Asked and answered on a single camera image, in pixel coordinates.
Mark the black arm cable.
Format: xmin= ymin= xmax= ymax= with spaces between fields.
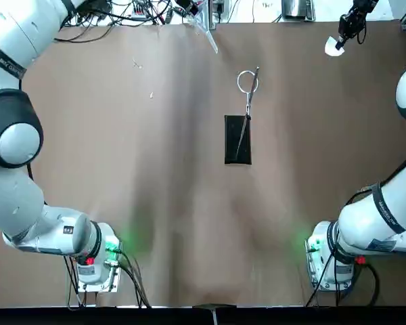
xmin=64 ymin=248 xmax=152 ymax=309
xmin=306 ymin=252 xmax=382 ymax=307

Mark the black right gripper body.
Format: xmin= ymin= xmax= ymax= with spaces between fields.
xmin=338 ymin=0 xmax=380 ymax=37

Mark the white filter paper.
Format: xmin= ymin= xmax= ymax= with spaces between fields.
xmin=323 ymin=35 xmax=346 ymax=57

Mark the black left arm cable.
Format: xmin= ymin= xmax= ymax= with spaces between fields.
xmin=64 ymin=248 xmax=152 ymax=309

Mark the aluminium profile post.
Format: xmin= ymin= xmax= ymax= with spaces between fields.
xmin=202 ymin=0 xmax=218 ymax=25

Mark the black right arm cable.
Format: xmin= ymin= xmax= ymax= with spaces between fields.
xmin=306 ymin=252 xmax=382 ymax=307

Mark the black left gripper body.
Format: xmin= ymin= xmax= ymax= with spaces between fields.
xmin=174 ymin=0 xmax=201 ymax=16

